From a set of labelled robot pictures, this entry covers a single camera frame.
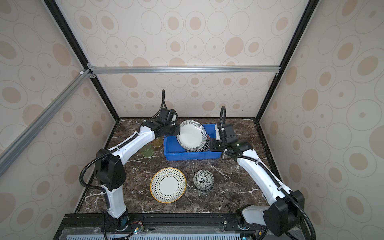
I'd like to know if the flower pattern orange rim plate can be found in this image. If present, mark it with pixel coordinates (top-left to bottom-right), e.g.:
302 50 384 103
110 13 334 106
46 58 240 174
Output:
185 135 211 153

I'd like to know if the striped rim white plate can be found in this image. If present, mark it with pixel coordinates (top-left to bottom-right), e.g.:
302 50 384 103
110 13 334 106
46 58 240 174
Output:
177 120 207 151

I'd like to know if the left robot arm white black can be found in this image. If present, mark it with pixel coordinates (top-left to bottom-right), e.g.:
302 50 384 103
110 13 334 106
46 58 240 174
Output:
79 90 181 231

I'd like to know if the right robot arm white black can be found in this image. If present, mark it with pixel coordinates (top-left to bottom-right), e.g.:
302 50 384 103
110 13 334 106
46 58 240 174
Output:
210 107 317 240

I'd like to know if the blue plastic bin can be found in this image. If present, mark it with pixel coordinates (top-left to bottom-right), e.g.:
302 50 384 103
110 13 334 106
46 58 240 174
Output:
164 124 221 161

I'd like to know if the yellow transparent cup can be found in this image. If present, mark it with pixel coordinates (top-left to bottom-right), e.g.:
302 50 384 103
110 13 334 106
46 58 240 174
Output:
152 138 164 148

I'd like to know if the green transparent cup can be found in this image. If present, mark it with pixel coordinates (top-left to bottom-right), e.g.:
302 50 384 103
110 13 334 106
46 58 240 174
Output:
140 143 154 158

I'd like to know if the green floral ceramic bowl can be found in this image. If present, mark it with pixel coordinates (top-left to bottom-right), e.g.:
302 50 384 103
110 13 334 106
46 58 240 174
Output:
193 170 215 192

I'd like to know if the dotted yellow rim plate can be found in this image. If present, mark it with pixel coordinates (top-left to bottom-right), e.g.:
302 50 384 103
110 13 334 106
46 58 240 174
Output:
150 168 187 204

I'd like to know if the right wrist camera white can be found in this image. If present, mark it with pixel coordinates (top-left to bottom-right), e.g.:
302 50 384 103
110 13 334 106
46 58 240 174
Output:
215 125 221 141

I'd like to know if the horizontal aluminium frame bar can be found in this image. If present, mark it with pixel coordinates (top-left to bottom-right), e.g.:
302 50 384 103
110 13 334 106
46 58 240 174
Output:
91 66 280 74

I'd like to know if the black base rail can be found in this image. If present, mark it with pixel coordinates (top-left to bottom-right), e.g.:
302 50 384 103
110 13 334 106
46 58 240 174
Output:
54 213 309 240

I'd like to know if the left diagonal aluminium frame bar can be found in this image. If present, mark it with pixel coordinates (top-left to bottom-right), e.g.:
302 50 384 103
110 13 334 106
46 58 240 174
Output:
1 69 91 175

